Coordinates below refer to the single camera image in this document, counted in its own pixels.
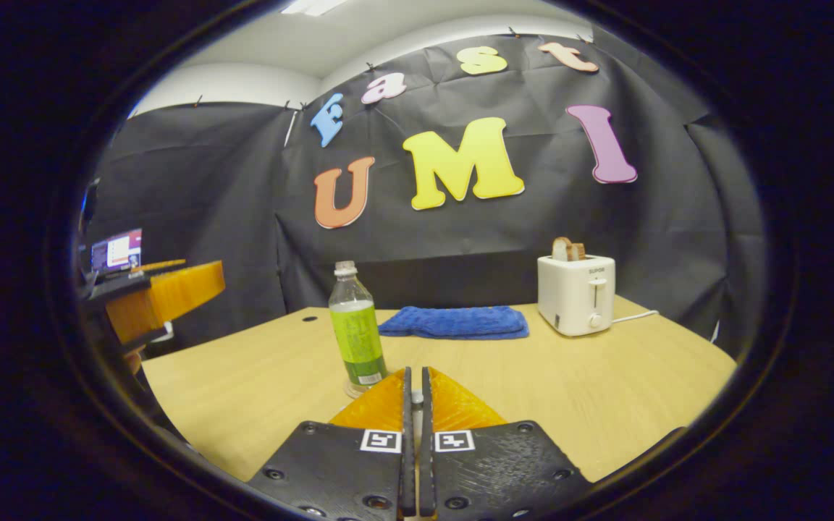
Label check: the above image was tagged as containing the white toaster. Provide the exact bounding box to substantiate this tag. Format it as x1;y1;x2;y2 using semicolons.
537;254;617;337

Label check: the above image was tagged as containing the black backdrop cloth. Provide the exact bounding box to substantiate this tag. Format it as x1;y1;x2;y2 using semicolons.
88;33;769;355

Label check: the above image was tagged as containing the green label water bottle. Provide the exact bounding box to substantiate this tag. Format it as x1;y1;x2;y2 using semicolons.
328;260;389;395

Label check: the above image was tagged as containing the blue towel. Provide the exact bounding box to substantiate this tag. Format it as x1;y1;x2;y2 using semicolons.
378;305;531;341

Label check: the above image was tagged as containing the toasted bread slice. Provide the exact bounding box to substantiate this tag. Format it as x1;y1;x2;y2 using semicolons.
551;237;586;262

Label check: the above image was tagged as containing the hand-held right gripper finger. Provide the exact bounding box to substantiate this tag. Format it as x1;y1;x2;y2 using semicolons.
419;366;595;520
247;366;416;521

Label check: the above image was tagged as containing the computer monitor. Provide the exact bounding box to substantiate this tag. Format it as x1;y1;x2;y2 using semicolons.
90;228;144;276

